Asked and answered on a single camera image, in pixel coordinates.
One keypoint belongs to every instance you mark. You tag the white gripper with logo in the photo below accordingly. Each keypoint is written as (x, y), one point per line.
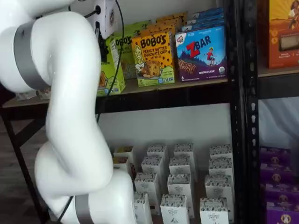
(106, 23)

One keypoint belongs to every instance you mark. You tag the green Bobo's apple pie box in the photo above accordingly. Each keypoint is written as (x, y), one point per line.
(142, 23)
(133, 30)
(126, 42)
(121, 84)

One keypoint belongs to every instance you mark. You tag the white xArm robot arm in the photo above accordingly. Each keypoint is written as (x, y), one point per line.
(70, 93)

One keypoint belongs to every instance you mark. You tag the yellow Bobo's peanut butter box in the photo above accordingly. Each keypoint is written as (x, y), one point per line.
(154, 65)
(168, 21)
(161, 28)
(172, 15)

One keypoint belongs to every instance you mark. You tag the wooden shelf board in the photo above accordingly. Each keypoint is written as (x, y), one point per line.
(280, 72)
(187, 83)

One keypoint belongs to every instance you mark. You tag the blue Zbar chocolate chip box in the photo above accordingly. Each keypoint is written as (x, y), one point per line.
(201, 58)
(209, 12)
(210, 24)
(208, 19)

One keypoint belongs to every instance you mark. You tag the small yellow white box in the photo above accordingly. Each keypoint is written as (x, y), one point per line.
(121, 163)
(123, 151)

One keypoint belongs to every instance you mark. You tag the white cartons on lower shelf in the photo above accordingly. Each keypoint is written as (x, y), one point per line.
(199, 186)

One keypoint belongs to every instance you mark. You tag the large orange cardboard box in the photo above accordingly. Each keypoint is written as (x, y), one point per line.
(285, 23)

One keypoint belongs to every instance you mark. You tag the purple snack box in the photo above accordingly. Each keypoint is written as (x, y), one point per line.
(282, 214)
(282, 193)
(275, 155)
(276, 173)

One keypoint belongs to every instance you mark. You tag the white granola bag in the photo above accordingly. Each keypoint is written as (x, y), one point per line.
(25, 96)

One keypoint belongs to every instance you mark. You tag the white organic pantry carton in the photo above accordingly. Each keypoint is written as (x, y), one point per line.
(143, 210)
(178, 186)
(213, 213)
(174, 212)
(151, 165)
(218, 186)
(156, 150)
(146, 184)
(220, 151)
(220, 168)
(180, 166)
(184, 150)

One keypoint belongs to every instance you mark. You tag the white plastic sheet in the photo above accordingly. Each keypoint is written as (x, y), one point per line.
(278, 121)

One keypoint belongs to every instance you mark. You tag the black metal table frame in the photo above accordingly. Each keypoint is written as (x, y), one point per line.
(22, 163)

